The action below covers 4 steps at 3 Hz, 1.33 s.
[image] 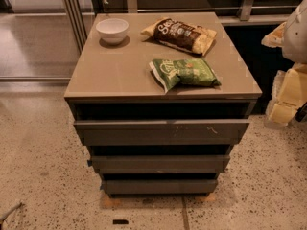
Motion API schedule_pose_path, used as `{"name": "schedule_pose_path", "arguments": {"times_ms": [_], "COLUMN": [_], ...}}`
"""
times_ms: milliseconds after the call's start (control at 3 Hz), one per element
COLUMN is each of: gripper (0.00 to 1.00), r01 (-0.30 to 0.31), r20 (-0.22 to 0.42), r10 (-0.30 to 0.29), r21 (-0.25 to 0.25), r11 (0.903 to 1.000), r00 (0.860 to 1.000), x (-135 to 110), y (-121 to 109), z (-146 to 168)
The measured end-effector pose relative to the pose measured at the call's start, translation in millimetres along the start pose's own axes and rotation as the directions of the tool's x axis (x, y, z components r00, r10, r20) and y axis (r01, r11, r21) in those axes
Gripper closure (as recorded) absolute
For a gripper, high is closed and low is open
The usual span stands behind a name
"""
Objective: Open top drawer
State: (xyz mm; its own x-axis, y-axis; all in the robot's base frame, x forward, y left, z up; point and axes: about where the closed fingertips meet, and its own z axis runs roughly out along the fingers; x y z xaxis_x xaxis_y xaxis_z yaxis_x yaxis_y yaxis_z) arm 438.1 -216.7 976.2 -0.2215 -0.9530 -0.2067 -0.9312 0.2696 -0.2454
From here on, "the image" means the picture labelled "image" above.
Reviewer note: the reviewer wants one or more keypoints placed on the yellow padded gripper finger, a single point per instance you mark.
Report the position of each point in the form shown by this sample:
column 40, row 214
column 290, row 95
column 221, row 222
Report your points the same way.
column 280, row 110
column 274, row 38

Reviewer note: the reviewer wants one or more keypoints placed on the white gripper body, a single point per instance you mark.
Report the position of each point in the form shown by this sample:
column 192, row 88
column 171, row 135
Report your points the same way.
column 295, row 38

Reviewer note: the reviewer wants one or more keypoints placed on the grey top drawer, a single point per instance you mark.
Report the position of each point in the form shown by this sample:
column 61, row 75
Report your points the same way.
column 162, row 132

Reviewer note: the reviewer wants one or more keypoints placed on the grey drawer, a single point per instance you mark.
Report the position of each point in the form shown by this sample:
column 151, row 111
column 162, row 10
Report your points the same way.
column 160, row 164
column 162, row 132
column 148, row 187

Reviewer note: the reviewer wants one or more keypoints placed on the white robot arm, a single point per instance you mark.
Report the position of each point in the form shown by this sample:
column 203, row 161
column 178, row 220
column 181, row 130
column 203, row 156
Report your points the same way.
column 295, row 39

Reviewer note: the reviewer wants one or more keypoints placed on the grey middle drawer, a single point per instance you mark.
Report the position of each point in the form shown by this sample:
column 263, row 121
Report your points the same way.
column 160, row 164

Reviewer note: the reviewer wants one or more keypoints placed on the grey drawer cabinet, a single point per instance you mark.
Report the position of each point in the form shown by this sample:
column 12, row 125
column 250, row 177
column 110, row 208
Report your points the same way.
column 115, row 83

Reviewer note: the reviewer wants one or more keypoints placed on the grey bottom drawer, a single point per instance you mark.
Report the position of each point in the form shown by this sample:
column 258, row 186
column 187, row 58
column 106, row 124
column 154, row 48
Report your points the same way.
column 148, row 187

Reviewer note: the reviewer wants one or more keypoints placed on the brown chip bag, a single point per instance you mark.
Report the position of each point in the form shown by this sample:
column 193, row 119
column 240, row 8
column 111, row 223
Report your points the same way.
column 182, row 36

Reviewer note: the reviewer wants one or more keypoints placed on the green chip bag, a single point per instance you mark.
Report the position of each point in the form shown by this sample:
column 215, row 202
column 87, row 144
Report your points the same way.
column 193, row 71

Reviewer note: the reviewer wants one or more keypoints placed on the white ceramic bowl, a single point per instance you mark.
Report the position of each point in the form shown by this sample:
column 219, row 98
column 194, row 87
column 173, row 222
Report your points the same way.
column 113, row 30

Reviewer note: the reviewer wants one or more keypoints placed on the black floor marker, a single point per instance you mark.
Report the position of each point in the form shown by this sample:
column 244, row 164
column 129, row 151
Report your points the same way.
column 120, row 222

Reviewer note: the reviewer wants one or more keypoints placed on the metal railing post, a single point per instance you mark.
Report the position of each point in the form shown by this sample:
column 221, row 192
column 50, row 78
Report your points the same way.
column 245, row 10

